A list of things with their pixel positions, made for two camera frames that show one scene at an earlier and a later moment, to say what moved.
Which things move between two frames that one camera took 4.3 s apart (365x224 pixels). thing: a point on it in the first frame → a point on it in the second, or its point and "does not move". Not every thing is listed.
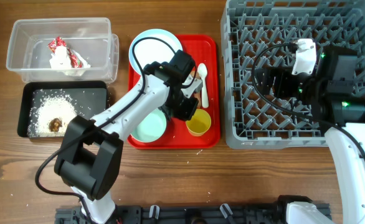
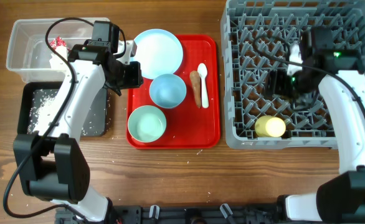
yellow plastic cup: x=199 y=123 → x=270 y=126
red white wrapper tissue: x=63 y=58 does not move
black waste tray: x=46 y=108 does not move
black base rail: x=184 y=214 does not move
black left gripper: x=185 y=114 → x=135 y=80
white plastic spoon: x=202 y=73 does not move
